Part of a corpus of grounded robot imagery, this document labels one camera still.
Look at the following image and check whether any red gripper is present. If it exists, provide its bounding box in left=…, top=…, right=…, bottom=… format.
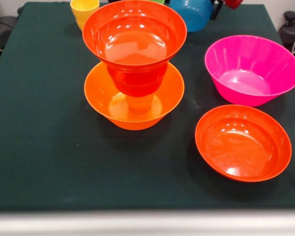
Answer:
left=210, top=0, right=244, bottom=21

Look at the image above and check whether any red cup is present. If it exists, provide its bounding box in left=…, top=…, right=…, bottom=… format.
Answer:
left=124, top=71, right=163, bottom=86

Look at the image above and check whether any black round device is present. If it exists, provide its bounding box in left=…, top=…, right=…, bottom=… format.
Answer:
left=277, top=11, right=295, bottom=54

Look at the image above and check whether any large pink bowl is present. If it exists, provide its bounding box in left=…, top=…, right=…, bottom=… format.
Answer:
left=204, top=35, right=295, bottom=107

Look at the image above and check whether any dark green table cloth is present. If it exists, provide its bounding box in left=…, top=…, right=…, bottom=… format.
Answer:
left=0, top=1, right=295, bottom=212

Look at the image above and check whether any orange cup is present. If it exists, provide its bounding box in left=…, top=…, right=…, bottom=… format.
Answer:
left=126, top=94, right=155, bottom=115

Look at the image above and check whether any large orange bowl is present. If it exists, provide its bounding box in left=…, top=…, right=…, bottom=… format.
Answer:
left=84, top=61, right=185, bottom=131

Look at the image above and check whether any small red bowl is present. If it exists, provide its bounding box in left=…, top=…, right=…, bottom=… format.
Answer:
left=107, top=61, right=169, bottom=98

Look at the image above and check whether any yellow cup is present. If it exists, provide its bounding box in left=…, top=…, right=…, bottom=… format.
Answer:
left=70, top=0, right=100, bottom=32

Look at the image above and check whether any blue bowl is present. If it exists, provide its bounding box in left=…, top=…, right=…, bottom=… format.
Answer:
left=168, top=0, right=214, bottom=33

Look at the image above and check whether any large red bowl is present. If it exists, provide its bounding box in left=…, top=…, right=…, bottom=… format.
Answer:
left=82, top=0, right=188, bottom=74
left=195, top=104, right=293, bottom=183

